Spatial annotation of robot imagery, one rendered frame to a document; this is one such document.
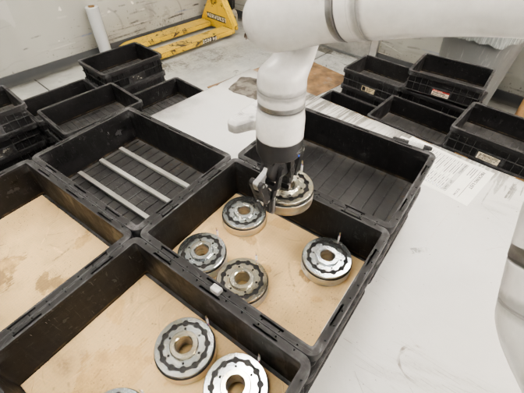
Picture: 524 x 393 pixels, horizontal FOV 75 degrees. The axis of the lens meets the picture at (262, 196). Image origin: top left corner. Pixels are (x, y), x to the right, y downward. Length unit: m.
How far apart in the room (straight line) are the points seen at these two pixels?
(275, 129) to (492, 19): 0.27
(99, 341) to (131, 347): 0.06
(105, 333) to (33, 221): 0.37
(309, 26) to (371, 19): 0.07
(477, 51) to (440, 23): 2.47
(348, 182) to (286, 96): 0.51
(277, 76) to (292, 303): 0.43
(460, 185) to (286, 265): 0.71
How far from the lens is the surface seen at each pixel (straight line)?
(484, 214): 1.20
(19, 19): 3.79
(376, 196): 0.92
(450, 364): 0.88
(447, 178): 1.27
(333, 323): 0.58
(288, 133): 0.50
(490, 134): 2.02
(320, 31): 0.40
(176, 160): 1.01
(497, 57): 2.87
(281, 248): 0.76
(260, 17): 0.42
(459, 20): 0.36
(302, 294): 0.71
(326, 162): 0.99
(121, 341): 0.71
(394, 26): 0.36
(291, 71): 0.47
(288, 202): 0.61
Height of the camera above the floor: 1.45
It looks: 45 degrees down
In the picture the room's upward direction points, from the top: straight up
